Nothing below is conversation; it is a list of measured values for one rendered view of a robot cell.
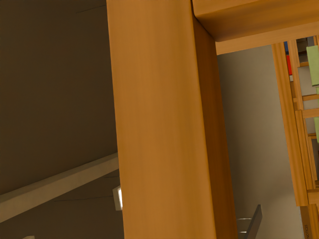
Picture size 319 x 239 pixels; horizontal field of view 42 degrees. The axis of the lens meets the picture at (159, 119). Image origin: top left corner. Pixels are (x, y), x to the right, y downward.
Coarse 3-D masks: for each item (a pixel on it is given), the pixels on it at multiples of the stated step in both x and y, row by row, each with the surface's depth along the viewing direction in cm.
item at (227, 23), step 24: (192, 0) 39; (216, 0) 38; (240, 0) 37; (264, 0) 37; (288, 0) 37; (312, 0) 38; (216, 24) 41; (240, 24) 42; (264, 24) 42; (288, 24) 43
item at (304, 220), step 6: (300, 42) 943; (306, 42) 939; (300, 48) 944; (300, 54) 945; (306, 54) 941; (300, 210) 975; (306, 210) 970; (300, 216) 976; (306, 216) 972; (300, 222) 978; (306, 222) 973; (306, 228) 974; (306, 234) 975
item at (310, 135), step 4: (308, 136) 887; (312, 136) 888; (316, 136) 885; (312, 148) 886; (312, 152) 887; (312, 156) 887; (312, 160) 888; (312, 164) 889; (316, 176) 888; (316, 180) 889; (316, 204) 897; (308, 212) 913
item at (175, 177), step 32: (128, 0) 42; (160, 0) 40; (128, 32) 41; (160, 32) 40; (192, 32) 39; (128, 64) 41; (160, 64) 39; (192, 64) 38; (128, 96) 40; (160, 96) 39; (192, 96) 38; (128, 128) 40; (160, 128) 39; (192, 128) 38; (224, 128) 45; (128, 160) 40; (160, 160) 38; (192, 160) 37; (224, 160) 42; (128, 192) 39; (160, 192) 38; (192, 192) 37; (224, 192) 40; (128, 224) 39; (160, 224) 38; (192, 224) 37; (224, 224) 39
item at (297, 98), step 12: (312, 36) 688; (288, 48) 662; (312, 48) 654; (288, 60) 667; (312, 60) 655; (312, 72) 655; (312, 84) 655; (300, 96) 658; (312, 96) 656; (300, 108) 659; (312, 168) 661; (312, 180) 663
